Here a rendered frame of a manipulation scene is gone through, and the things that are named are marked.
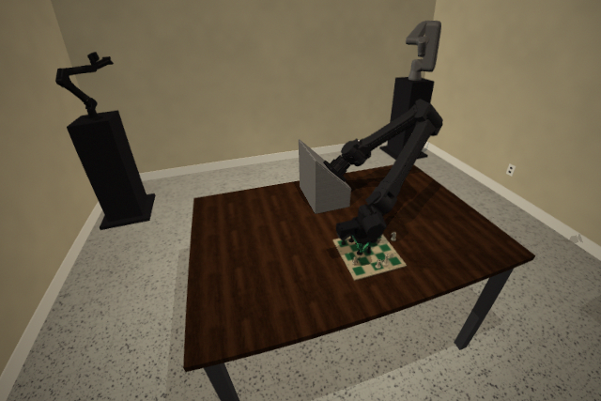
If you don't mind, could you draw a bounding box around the green and cream chessboard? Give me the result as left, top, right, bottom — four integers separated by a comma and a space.
332, 234, 407, 281

